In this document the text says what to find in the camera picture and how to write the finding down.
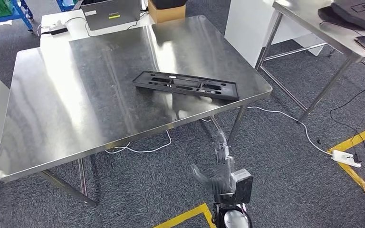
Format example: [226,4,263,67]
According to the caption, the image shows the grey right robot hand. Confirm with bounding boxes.
[190,129,237,204]

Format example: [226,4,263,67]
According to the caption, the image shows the black plastic panel part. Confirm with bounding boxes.
[132,70,240,102]

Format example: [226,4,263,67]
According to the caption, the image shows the stainless steel workbench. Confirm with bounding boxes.
[0,15,273,209]

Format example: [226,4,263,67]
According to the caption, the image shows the yellow floor tape square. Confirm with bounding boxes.
[153,203,217,228]
[327,122,365,211]

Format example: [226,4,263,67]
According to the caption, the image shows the white power adapter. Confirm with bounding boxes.
[331,149,363,169]

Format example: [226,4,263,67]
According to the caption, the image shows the white cabinet panel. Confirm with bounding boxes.
[223,0,327,68]

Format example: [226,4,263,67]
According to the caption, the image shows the cardboard box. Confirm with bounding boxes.
[147,0,187,24]

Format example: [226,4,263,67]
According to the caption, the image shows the black item in box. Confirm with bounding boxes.
[152,0,189,10]

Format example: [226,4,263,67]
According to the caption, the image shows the steel side table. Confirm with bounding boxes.
[254,0,365,124]

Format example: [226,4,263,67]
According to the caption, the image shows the grey laptop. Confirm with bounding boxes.
[80,0,142,32]

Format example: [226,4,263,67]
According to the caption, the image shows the black flat device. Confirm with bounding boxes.
[40,27,69,36]

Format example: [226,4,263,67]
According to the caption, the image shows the white charger block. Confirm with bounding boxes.
[48,20,66,31]

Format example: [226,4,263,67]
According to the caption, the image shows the blue wheeled cart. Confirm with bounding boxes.
[55,0,80,13]
[0,0,35,34]

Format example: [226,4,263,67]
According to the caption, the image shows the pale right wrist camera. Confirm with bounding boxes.
[229,168,254,206]

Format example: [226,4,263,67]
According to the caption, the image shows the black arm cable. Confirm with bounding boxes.
[211,204,222,228]

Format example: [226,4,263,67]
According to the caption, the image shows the white floor cable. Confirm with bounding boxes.
[104,106,333,156]

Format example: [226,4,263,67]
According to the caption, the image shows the thin black floor cable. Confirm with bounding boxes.
[329,66,365,203]

